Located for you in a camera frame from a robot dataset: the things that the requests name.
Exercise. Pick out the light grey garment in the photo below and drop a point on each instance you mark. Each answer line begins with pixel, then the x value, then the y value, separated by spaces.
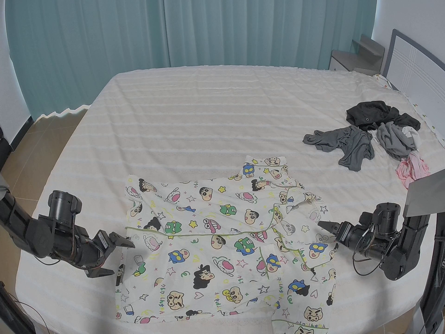
pixel 394 141

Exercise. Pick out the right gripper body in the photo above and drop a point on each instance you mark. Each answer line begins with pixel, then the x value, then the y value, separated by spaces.
pixel 354 238

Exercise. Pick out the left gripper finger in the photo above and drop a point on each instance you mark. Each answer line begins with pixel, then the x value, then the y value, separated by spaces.
pixel 120 241
pixel 99 273

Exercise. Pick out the black garment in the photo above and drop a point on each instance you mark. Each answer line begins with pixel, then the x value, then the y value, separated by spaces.
pixel 372 113

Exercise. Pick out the dark grey garment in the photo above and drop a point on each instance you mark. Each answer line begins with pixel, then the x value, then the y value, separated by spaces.
pixel 354 148

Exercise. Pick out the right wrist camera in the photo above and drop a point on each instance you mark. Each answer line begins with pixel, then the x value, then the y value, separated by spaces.
pixel 366 220

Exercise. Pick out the pink garment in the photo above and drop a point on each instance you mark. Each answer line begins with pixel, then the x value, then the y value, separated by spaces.
pixel 415 169

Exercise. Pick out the blue-green curtain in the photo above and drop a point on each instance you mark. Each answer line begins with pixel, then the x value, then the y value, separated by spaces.
pixel 173 19

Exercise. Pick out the white printed pyjama top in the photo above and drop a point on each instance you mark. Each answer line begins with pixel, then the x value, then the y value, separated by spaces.
pixel 226 238

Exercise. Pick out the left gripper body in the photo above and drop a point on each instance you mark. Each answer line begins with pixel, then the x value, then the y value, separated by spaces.
pixel 90 256

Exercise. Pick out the bed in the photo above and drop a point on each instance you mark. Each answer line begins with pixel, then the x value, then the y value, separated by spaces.
pixel 191 117

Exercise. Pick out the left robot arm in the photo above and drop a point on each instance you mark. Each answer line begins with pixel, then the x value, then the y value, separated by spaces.
pixel 34 231

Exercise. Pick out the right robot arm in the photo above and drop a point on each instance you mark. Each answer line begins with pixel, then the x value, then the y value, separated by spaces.
pixel 410 242

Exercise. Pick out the grey bedside table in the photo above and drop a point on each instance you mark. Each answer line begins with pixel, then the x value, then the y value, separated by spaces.
pixel 351 59

